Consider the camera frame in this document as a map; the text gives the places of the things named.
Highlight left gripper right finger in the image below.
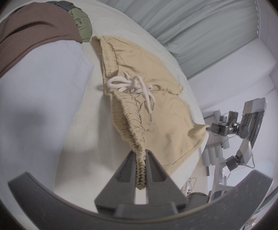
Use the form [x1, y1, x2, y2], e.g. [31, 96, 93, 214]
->
[145, 149, 187, 209]

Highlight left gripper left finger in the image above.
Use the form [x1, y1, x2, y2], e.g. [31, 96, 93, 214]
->
[94, 150, 137, 213]

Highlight beige shorts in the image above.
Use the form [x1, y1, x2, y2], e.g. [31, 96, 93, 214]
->
[91, 35, 210, 191]

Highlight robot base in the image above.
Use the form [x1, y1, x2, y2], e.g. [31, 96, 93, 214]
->
[186, 161, 233, 203]

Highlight bed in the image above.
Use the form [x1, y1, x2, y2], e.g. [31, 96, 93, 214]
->
[0, 0, 210, 207]

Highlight pale grey-green curtain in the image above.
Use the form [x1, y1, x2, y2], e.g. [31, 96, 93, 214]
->
[164, 0, 260, 80]
[68, 0, 250, 47]

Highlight white garment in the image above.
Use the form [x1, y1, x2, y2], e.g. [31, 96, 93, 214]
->
[0, 40, 95, 201]

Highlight green garment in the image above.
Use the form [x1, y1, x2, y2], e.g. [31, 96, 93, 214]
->
[69, 8, 92, 42]

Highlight brown garment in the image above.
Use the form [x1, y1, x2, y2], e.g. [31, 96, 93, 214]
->
[0, 2, 84, 93]

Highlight black garment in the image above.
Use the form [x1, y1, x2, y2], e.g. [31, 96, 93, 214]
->
[47, 0, 78, 11]

